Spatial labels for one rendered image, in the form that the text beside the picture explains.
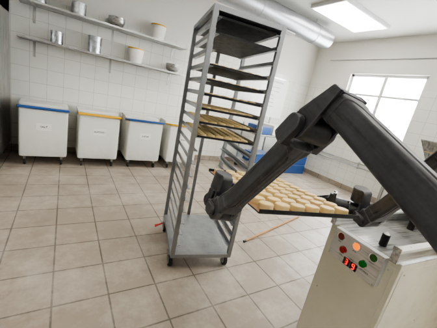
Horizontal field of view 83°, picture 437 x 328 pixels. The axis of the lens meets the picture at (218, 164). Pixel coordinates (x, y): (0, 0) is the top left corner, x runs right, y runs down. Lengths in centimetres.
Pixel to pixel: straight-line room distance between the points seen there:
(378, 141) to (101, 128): 367
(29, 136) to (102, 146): 84
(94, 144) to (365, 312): 353
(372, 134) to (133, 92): 429
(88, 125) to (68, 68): 99
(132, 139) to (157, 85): 117
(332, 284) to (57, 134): 349
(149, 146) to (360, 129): 376
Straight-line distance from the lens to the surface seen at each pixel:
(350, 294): 143
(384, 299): 134
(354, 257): 133
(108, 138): 393
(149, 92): 462
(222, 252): 210
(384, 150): 43
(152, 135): 404
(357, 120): 46
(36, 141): 392
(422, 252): 137
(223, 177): 78
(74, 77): 445
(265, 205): 81
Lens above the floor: 131
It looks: 15 degrees down
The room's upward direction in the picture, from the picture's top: 12 degrees clockwise
